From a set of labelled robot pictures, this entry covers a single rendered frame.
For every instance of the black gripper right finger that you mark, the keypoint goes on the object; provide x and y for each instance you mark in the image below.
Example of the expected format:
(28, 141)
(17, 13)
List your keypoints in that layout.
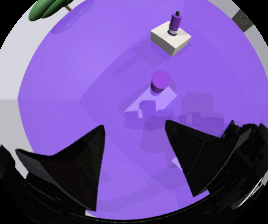
(201, 156)

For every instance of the white block with socket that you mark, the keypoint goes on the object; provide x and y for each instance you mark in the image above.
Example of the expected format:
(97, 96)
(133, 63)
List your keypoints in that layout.
(171, 44)

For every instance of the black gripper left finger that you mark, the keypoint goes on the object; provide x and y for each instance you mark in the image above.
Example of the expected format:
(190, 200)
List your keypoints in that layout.
(75, 169)

